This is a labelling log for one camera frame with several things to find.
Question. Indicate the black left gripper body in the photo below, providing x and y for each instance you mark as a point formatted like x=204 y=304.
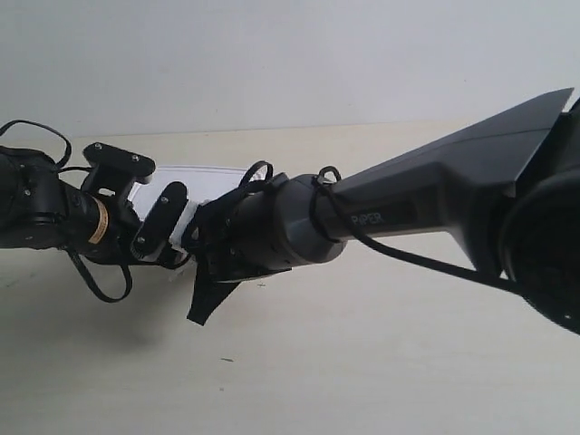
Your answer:
x=111 y=240

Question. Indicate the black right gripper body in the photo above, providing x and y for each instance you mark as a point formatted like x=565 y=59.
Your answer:
x=236 y=243

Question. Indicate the white lidded plastic container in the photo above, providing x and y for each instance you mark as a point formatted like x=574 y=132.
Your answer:
x=204 y=184

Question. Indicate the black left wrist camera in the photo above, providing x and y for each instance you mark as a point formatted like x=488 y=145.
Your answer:
x=116 y=170

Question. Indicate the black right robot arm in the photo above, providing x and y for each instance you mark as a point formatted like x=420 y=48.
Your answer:
x=496 y=203

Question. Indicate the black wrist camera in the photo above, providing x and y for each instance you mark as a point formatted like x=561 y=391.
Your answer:
x=116 y=170
x=158 y=238

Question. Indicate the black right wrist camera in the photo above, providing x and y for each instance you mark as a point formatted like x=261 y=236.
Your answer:
x=158 y=238

